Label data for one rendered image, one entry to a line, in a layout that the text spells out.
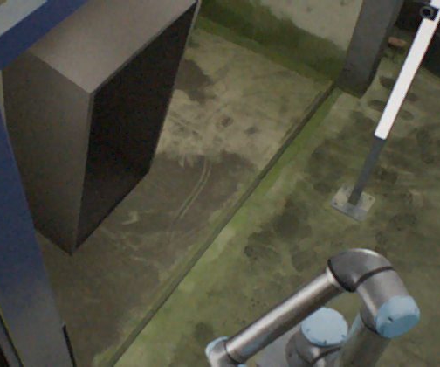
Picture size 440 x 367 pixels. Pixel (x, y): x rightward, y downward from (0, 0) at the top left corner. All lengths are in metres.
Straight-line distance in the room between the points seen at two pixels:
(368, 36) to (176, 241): 1.70
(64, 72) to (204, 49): 2.62
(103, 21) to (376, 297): 1.13
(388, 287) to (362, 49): 2.57
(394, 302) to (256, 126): 2.40
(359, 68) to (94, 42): 2.51
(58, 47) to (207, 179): 1.89
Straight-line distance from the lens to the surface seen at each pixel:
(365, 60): 4.13
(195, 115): 3.94
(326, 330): 2.25
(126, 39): 1.96
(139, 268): 3.28
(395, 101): 3.09
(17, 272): 1.39
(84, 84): 1.84
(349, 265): 1.74
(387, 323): 1.69
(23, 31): 1.03
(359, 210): 3.70
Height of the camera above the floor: 2.90
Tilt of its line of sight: 54 degrees down
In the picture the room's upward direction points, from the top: 1 degrees clockwise
